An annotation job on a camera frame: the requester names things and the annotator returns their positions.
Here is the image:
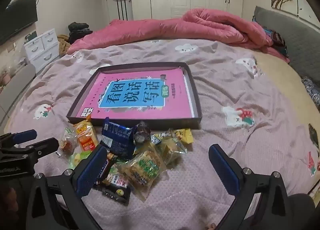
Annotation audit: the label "dark chocolate bar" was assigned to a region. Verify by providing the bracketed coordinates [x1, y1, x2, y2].
[96, 152, 120, 188]

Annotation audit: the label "brown knitted blanket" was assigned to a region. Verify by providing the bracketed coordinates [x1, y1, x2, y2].
[57, 34, 72, 57]

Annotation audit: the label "white drawer cabinet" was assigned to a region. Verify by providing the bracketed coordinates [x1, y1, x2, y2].
[24, 28, 60, 74]

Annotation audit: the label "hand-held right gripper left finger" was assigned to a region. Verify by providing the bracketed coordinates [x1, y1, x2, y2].
[25, 144, 108, 230]

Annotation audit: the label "dark patterned clothes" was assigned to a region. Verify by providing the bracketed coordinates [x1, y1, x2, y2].
[262, 29, 288, 57]

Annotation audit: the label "clear packet with red candy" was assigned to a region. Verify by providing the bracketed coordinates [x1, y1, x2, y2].
[58, 127, 77, 157]

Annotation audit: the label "clear wrapped dark candy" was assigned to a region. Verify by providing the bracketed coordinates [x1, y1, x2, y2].
[134, 121, 151, 145]

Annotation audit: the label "pink duvet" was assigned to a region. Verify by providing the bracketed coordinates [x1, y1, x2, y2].
[66, 7, 290, 63]

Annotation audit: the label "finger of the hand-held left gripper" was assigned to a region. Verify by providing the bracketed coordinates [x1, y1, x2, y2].
[0, 130, 38, 147]
[15, 137, 60, 163]

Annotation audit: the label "person's left forearm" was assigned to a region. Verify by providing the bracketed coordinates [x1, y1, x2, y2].
[0, 178, 32, 230]

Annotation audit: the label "white door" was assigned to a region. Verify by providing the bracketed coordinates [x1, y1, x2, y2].
[103, 0, 133, 27]

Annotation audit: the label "blue snack packet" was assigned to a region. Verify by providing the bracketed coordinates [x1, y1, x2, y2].
[100, 117, 137, 160]

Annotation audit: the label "dark shallow cardboard box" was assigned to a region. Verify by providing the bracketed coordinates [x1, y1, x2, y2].
[66, 62, 202, 130]

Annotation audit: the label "pink book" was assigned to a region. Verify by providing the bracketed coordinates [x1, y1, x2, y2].
[76, 68, 195, 118]

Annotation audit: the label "grey padded headboard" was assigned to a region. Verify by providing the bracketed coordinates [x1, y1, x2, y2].
[252, 6, 320, 88]

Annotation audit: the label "dark patterned pillow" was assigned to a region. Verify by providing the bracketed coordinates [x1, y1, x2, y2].
[301, 76, 320, 110]

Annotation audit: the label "orange rice cracker packet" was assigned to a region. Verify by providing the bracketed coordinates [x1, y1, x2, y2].
[73, 116, 99, 153]

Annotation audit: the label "clear packet with yellow cake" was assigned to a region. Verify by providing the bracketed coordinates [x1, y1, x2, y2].
[155, 139, 187, 164]

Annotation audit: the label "small white blue packet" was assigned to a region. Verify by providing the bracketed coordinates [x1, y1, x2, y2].
[150, 132, 164, 145]

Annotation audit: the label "light green snack packet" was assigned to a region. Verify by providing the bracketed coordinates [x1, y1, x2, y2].
[69, 150, 92, 169]

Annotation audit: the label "green pea snack packet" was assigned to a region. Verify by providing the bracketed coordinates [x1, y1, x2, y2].
[94, 170, 132, 205]

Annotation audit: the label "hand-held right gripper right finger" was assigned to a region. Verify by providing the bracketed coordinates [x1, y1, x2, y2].
[208, 144, 295, 230]

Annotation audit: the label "dark clothes pile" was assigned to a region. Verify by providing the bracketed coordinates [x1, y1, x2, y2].
[67, 22, 93, 44]

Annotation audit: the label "black television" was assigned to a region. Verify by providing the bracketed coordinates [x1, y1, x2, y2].
[0, 0, 38, 45]

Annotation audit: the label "yellow snack packet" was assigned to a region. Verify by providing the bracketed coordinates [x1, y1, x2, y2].
[170, 128, 194, 145]

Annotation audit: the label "pastry packet with green label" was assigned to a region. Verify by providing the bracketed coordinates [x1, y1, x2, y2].
[117, 151, 167, 202]

